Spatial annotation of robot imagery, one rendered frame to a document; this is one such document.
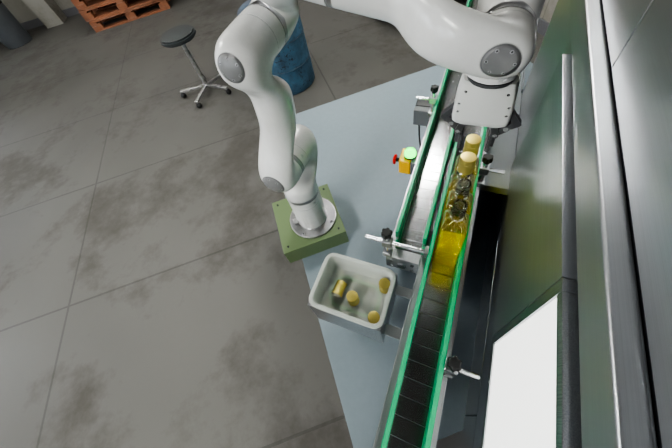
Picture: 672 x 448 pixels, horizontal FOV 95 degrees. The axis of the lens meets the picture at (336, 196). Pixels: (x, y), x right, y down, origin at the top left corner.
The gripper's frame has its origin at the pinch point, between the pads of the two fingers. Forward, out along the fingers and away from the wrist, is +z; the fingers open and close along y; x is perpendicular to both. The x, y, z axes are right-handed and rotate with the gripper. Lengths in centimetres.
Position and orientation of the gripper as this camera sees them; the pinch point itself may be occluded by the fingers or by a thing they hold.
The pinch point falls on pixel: (473, 139)
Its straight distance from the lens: 71.4
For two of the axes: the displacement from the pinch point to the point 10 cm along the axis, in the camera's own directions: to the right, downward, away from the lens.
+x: -3.5, 7.9, -5.0
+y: -9.2, -2.0, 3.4
